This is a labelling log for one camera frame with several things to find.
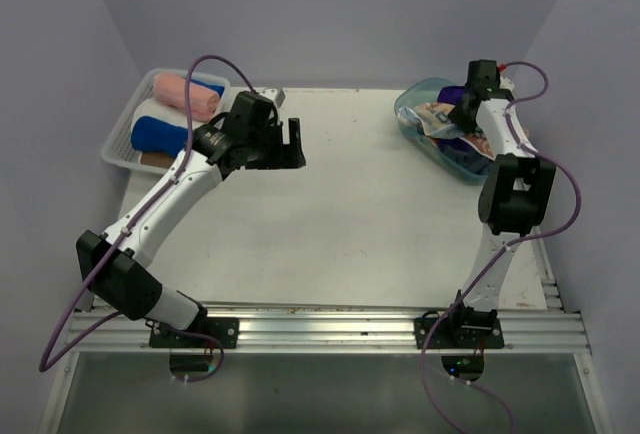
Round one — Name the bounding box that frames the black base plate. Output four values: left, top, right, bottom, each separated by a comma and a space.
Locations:
145, 317, 240, 349
413, 316, 505, 350

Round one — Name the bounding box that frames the blue rolled towel in basket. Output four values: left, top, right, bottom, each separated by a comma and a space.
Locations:
192, 79, 225, 97

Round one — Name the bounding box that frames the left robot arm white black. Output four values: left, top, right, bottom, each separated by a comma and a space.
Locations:
76, 88, 306, 347

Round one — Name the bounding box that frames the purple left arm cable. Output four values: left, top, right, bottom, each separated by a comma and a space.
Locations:
38, 55, 259, 385

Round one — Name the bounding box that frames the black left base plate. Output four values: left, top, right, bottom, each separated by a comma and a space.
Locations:
145, 317, 240, 349

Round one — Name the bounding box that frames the pink rolled towel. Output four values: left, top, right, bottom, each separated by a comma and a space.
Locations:
152, 72, 221, 122

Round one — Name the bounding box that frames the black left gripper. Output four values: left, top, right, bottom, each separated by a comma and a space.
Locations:
246, 117, 305, 170

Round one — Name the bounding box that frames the royal blue towel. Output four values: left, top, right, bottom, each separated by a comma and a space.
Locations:
131, 117, 188, 158

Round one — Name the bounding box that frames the orange blue printed towel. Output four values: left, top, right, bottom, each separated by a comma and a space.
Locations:
396, 102, 495, 161

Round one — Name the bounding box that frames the purple towel in tub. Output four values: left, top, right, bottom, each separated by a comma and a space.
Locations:
437, 86, 466, 106

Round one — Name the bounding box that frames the brown rolled towel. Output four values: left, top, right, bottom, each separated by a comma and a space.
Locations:
139, 152, 175, 169

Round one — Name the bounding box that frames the aluminium mounting rail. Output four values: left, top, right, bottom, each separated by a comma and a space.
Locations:
63, 307, 594, 355

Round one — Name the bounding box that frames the grey-blue towel in tub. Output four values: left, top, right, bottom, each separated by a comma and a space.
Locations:
443, 148, 493, 176

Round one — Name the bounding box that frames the white plastic mesh basket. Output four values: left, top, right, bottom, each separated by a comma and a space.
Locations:
100, 68, 231, 175

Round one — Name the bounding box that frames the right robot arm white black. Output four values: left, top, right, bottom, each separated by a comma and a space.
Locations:
445, 59, 556, 347

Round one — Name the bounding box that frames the white rolled towel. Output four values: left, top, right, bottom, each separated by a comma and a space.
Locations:
133, 97, 201, 128

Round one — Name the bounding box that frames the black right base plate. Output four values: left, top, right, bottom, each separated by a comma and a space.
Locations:
413, 316, 505, 350

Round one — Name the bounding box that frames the teal transparent plastic tub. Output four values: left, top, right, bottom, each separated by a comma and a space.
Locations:
394, 77, 495, 185

